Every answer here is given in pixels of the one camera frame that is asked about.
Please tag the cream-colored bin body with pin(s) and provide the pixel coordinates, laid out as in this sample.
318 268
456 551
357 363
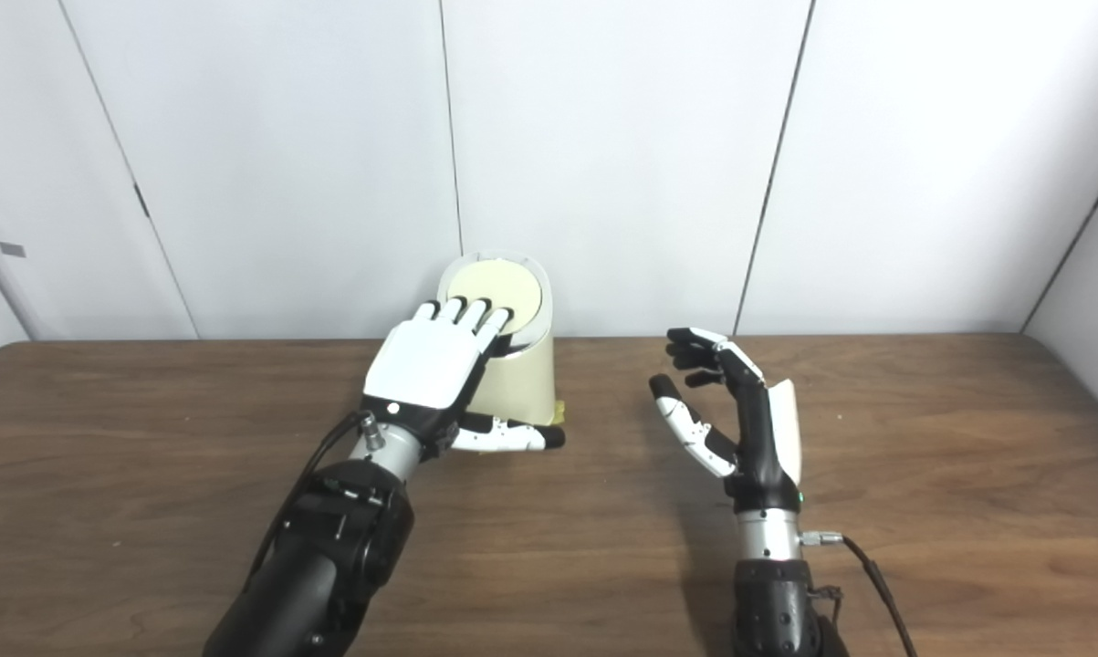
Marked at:
521 383

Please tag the black wall panel hinge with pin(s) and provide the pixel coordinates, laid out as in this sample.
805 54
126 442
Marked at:
141 200

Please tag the cream round bin lid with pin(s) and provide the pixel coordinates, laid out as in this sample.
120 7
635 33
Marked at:
503 283

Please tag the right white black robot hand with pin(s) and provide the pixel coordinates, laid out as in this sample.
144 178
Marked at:
758 438

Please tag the grey wall label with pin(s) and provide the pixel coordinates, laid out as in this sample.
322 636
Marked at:
12 250

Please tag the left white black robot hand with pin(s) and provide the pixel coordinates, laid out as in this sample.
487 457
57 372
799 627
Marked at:
425 365

